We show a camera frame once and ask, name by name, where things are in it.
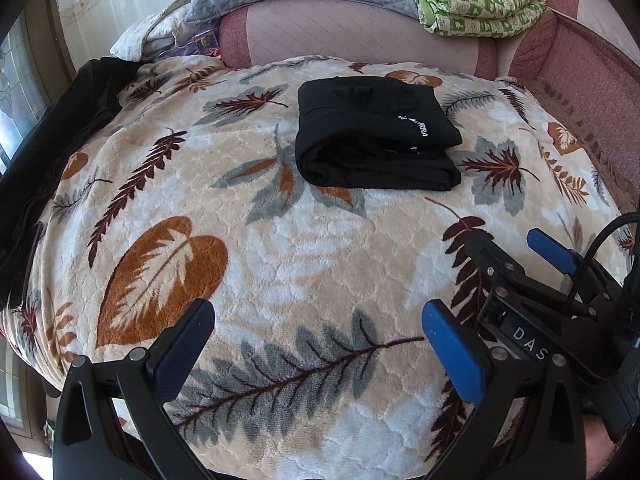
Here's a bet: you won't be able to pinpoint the black cable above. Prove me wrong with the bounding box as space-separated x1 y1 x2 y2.
562 211 640 311

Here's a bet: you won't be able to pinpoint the black pants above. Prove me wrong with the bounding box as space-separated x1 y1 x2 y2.
294 75 463 193

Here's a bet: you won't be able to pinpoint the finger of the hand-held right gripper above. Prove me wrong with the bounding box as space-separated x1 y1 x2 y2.
526 227 621 306
465 229 576 312

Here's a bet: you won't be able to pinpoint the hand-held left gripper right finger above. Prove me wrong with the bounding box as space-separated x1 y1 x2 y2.
421 298 587 480

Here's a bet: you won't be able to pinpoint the white cloth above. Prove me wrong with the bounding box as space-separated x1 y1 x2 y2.
109 10 193 61

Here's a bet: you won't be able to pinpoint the black jacket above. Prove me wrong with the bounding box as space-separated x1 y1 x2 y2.
0 57 138 311

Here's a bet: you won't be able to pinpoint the person's right forearm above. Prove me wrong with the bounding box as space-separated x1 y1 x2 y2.
582 415 618 480

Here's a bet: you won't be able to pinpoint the window with wooden frame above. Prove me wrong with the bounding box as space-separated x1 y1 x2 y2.
0 15 56 171

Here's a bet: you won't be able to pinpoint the leaf print blanket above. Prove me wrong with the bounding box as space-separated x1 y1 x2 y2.
0 55 633 480

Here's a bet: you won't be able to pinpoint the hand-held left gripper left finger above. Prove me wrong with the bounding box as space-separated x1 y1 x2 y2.
52 297 217 480

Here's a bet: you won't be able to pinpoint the dark printed packet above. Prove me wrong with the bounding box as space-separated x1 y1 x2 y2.
192 32 221 58

